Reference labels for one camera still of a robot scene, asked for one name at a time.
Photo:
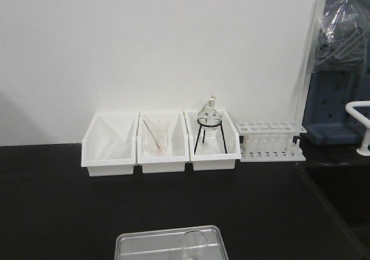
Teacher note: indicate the clear glass beaker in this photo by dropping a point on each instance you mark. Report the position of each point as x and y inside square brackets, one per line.
[194, 245]

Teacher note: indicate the glass beaker in bin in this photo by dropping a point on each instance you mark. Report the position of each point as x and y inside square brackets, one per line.
[160, 131]

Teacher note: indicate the silver metal tray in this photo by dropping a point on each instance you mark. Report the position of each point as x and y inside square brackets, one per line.
[164, 244]

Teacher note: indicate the glass alcohol lamp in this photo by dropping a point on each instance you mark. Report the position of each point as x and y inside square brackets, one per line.
[208, 117]

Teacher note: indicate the white bin middle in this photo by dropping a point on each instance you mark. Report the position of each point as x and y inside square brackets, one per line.
[177, 154]

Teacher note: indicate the white bin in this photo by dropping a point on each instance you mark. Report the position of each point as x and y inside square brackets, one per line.
[177, 154]
[210, 155]
[109, 145]

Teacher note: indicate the glass stirring rod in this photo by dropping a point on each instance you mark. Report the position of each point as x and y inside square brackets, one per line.
[152, 135]

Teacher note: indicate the white bin right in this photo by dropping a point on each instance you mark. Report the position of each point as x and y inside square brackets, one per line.
[210, 155]

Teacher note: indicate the white test tube rack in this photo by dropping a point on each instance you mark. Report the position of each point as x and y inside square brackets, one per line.
[272, 141]

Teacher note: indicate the white bin left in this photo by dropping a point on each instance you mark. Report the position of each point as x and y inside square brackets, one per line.
[109, 145]

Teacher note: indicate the grey pegboard drying rack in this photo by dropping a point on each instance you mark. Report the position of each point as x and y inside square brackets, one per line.
[325, 118]

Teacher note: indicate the black lab sink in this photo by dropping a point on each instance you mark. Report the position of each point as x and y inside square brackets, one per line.
[345, 190]

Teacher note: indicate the clear plastic bag of pegs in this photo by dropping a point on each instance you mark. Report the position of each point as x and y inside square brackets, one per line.
[342, 44]

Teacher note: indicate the black wire tripod stand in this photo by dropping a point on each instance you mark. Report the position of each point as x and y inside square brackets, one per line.
[202, 133]

